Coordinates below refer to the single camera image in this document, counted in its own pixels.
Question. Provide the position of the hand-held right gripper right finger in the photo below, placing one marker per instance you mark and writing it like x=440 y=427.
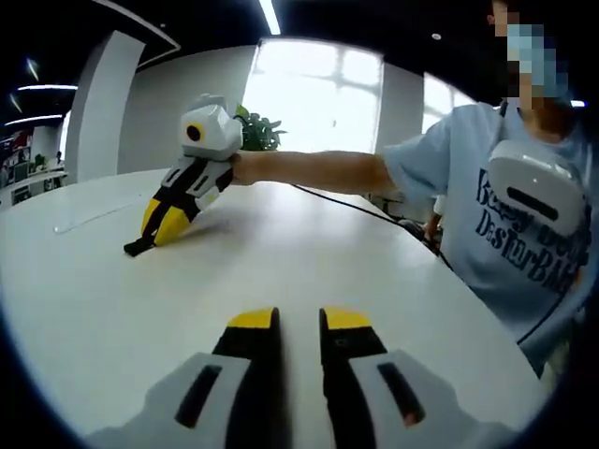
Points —
x=365 y=388

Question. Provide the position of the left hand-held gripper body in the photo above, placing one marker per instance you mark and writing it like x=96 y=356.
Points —
x=217 y=133

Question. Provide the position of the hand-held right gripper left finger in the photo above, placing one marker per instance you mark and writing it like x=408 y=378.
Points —
x=210 y=388

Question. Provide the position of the black plastic buckle part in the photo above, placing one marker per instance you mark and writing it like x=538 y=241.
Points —
x=132 y=249
x=147 y=243

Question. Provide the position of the person's left hand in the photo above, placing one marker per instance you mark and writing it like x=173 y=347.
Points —
x=245 y=168

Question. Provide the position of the green potted plant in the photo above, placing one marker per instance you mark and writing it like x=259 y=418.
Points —
x=259 y=133

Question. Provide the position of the large bright window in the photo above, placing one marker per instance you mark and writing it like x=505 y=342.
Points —
x=304 y=93

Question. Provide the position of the white square pillar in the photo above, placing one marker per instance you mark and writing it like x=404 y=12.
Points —
x=100 y=107

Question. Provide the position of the bright ceiling light strip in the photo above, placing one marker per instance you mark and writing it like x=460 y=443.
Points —
x=269 y=16

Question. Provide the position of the long white counter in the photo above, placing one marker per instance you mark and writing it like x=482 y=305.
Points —
x=33 y=184

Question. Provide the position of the thin ceiling light strip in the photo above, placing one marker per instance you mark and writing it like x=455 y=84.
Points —
x=33 y=120
x=47 y=87

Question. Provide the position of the background display shelves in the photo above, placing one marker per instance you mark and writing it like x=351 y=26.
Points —
x=18 y=149

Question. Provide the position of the person in blue t-shirt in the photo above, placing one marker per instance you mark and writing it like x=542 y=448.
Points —
x=444 y=154

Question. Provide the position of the narrow bright window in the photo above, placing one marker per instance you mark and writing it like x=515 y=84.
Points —
x=444 y=107

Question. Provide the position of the white chest-worn device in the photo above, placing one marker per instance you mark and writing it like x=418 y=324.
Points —
x=533 y=187

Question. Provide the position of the person's head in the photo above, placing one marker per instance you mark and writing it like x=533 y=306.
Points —
x=547 y=117

